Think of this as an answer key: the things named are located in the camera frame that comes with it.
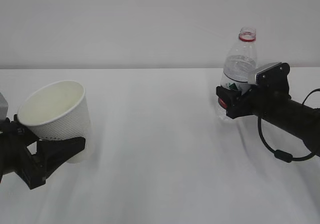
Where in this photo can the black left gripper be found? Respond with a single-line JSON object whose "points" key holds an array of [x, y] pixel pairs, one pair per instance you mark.
{"points": [[33, 169]]}

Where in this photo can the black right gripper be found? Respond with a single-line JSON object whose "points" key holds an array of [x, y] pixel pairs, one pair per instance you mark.
{"points": [[238, 105]]}

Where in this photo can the clear plastic water bottle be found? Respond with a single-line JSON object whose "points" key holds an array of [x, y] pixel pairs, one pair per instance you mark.
{"points": [[240, 60]]}

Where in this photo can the white paper coffee cup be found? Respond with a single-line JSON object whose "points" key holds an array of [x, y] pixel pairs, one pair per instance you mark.
{"points": [[59, 111]]}

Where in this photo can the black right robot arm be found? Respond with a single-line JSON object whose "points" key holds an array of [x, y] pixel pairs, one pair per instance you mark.
{"points": [[278, 109]]}

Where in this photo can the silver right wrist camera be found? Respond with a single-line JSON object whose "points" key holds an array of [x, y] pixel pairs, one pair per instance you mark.
{"points": [[272, 76]]}

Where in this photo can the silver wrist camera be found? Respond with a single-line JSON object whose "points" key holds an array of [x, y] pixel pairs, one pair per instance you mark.
{"points": [[272, 76], [3, 108]]}

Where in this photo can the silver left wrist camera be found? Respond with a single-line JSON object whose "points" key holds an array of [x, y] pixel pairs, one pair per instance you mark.
{"points": [[3, 108]]}

